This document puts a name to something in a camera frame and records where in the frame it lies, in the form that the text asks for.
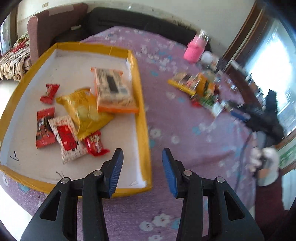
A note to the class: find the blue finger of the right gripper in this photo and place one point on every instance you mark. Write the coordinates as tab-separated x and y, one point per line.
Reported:
244	117
240	107

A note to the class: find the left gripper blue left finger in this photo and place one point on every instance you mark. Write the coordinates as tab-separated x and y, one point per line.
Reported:
56	218

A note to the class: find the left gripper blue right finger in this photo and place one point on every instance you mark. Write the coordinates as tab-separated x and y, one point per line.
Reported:
211	209

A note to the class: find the white green small packet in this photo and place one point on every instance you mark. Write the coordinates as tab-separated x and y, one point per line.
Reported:
217	108

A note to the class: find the green pea snack packet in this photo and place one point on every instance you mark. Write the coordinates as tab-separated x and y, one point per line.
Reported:
208	102

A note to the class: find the orange biscuit pack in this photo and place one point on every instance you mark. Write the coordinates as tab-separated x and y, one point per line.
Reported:
204	86

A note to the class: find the clear pack red label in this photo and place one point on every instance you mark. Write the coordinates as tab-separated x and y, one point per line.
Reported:
185	82

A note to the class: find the white red snack packet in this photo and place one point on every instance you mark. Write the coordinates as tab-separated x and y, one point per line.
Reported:
65	134

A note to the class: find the red dark candy packet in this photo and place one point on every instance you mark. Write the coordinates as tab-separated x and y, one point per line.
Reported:
44	135

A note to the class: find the yellow cheese crackers bag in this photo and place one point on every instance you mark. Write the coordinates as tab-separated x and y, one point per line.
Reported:
81	107

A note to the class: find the large clear orange cracker pack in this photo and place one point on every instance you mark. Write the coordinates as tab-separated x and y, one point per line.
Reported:
113	93

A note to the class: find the small red candy packet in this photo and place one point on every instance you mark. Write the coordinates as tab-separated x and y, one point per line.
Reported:
51	90

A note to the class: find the dark red sleeve forearm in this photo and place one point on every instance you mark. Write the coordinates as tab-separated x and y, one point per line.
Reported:
269	208

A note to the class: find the white gloved right hand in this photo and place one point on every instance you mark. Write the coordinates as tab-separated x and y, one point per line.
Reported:
264	165

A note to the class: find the white plastic cup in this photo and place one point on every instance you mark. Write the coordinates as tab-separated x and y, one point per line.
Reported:
209	58

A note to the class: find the pink thermos knitted sleeve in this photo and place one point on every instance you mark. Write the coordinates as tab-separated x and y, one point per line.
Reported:
196	47

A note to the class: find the black sofa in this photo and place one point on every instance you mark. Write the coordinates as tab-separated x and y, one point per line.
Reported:
101	19

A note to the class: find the patterned blanket bed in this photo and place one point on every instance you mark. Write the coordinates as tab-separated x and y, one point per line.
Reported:
12	63

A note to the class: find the dark red armchair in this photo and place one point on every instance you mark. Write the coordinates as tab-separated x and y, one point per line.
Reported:
43	27

